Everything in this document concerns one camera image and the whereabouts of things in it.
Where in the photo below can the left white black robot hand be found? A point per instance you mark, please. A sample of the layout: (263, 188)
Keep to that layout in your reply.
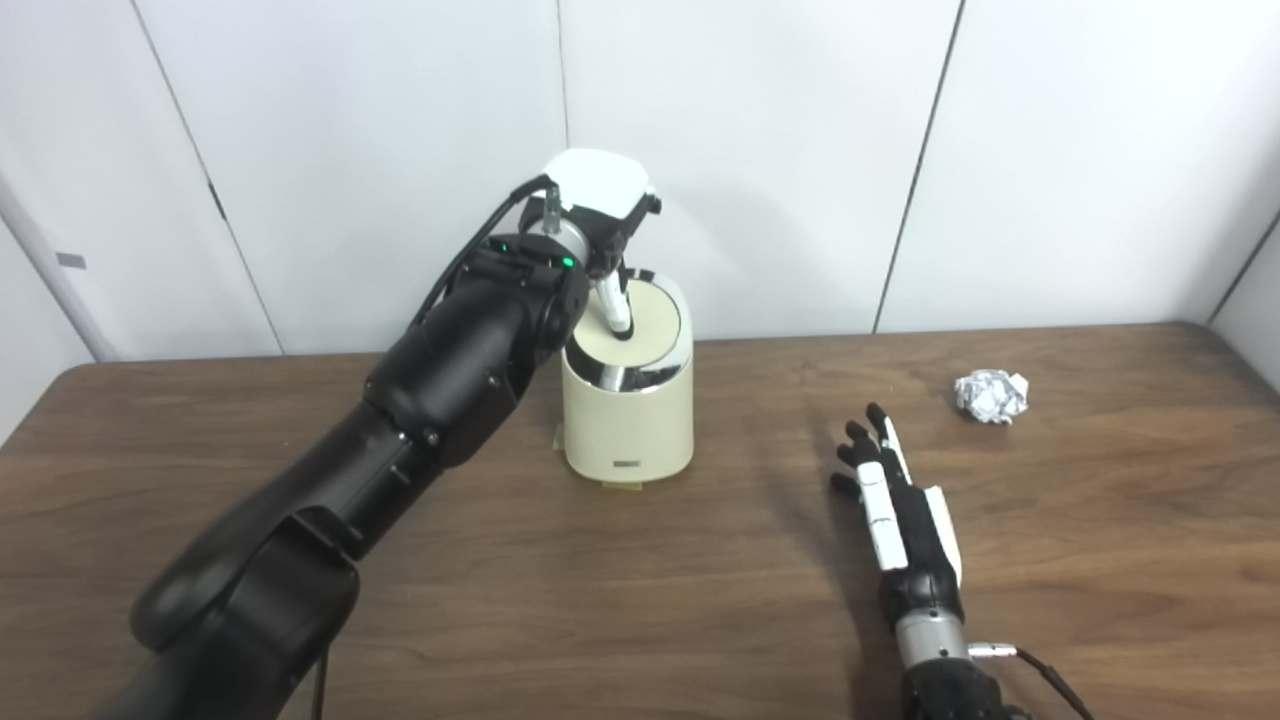
(600, 185)

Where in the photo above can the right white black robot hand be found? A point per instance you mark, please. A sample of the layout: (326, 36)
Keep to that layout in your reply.
(905, 540)

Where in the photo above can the round cream bin lid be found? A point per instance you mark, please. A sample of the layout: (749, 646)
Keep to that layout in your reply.
(655, 315)

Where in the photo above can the white paper ball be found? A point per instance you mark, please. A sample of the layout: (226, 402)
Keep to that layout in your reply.
(990, 396)

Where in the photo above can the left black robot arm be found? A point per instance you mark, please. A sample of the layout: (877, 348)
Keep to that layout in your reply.
(400, 440)

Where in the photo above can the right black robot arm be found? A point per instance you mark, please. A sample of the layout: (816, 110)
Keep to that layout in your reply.
(945, 680)

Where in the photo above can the cream-colored desktop trash bin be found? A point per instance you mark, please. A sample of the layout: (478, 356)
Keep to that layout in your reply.
(630, 420)

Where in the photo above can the yellow tape under bin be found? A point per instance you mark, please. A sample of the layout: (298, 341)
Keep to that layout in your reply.
(622, 488)

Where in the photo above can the black wall panel hinge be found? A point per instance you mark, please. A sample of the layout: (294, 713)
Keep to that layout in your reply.
(216, 200)

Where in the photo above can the white wall corner post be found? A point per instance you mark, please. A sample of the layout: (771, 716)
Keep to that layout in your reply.
(55, 270)

